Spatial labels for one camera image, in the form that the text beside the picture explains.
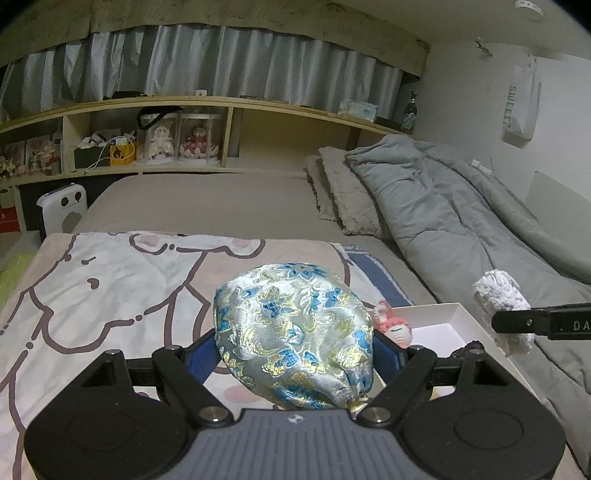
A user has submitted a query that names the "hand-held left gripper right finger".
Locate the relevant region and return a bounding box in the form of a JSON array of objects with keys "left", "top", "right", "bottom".
[{"left": 358, "top": 332, "right": 509, "bottom": 425}]

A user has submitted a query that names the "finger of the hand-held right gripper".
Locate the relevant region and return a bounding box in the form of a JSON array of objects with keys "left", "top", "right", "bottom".
[{"left": 491, "top": 302, "right": 591, "bottom": 341}]

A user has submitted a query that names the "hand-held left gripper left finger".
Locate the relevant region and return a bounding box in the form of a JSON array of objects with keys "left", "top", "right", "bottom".
[{"left": 78, "top": 335, "right": 234, "bottom": 425}]

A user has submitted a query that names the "pink crochet doll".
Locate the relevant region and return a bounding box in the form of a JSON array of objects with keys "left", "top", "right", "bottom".
[{"left": 373, "top": 300, "right": 415, "bottom": 347}]

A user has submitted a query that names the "white knitted piece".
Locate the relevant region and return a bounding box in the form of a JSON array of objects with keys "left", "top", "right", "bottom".
[{"left": 472, "top": 270, "right": 536, "bottom": 357}]

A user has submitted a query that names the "white cardboard box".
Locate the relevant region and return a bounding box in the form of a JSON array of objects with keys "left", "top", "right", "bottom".
[{"left": 406, "top": 302, "right": 509, "bottom": 402}]

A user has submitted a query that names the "floral silk pouch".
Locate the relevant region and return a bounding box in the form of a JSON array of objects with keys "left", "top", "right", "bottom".
[{"left": 212, "top": 262, "right": 376, "bottom": 412}]

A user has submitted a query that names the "brown and blue crochet piece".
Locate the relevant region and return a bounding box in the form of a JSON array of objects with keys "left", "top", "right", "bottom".
[{"left": 450, "top": 340, "right": 484, "bottom": 361}]

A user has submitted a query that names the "blue towel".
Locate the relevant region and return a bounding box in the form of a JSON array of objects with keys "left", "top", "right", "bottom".
[{"left": 346, "top": 251, "right": 408, "bottom": 309}]

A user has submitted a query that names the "cartoon printed blanket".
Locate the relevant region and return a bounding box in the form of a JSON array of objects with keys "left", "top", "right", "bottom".
[{"left": 0, "top": 232, "right": 384, "bottom": 480}]

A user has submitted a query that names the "grey comforter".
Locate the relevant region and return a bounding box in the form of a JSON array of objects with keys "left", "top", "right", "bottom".
[{"left": 346, "top": 135, "right": 591, "bottom": 464}]

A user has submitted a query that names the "white heater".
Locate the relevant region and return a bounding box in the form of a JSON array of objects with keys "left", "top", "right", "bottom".
[{"left": 36, "top": 184, "right": 88, "bottom": 241}]

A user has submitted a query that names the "white plastic bag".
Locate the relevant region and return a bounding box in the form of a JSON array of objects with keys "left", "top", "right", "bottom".
[{"left": 501, "top": 54, "right": 542, "bottom": 140}]

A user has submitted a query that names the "yellow storage box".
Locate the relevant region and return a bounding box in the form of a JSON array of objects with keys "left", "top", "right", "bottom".
[{"left": 109, "top": 142, "right": 137, "bottom": 167}]

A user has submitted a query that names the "clear box with red doll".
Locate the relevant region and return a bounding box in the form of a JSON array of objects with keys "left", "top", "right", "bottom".
[{"left": 178, "top": 111, "right": 225, "bottom": 163}]

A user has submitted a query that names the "clear box with white doll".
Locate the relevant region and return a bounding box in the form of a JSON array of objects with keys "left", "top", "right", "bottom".
[{"left": 146, "top": 113, "right": 181, "bottom": 165}]

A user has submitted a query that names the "wooden headboard shelf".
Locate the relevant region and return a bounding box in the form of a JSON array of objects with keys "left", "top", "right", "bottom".
[{"left": 0, "top": 95, "right": 408, "bottom": 232}]

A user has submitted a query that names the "black storage box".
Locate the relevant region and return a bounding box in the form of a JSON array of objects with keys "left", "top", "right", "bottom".
[{"left": 74, "top": 147, "right": 112, "bottom": 169}]

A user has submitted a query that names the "glass bottle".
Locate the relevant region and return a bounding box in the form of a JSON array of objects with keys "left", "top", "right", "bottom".
[{"left": 403, "top": 91, "right": 419, "bottom": 133}]

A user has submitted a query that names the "tissue pack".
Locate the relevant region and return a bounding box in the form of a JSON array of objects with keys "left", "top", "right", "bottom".
[{"left": 339, "top": 100, "right": 380, "bottom": 122}]

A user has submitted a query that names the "row of small figurines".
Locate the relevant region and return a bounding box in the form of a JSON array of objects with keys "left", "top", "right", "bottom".
[{"left": 0, "top": 137, "right": 62, "bottom": 180}]

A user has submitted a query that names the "grey curtain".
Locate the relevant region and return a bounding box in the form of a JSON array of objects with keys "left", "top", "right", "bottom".
[{"left": 0, "top": 23, "right": 403, "bottom": 121}]

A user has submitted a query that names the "beige curtain valance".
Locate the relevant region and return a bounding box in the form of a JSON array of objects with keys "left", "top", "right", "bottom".
[{"left": 0, "top": 0, "right": 429, "bottom": 78}]

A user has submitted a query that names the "black bag strap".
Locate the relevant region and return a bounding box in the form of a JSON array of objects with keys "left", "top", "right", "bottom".
[{"left": 136, "top": 107, "right": 182, "bottom": 133}]

